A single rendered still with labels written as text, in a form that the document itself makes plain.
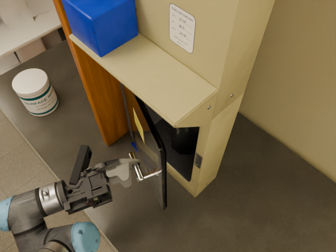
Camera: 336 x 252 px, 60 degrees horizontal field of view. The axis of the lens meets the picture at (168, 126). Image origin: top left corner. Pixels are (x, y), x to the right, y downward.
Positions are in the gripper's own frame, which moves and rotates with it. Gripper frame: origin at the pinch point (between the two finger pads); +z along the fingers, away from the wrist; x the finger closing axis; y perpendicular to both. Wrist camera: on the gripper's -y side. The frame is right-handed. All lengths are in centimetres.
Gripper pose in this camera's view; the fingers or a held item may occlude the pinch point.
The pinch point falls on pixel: (134, 161)
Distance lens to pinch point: 80.5
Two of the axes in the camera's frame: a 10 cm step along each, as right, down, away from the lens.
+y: 3.7, 7.7, -5.1
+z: 9.3, -3.1, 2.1
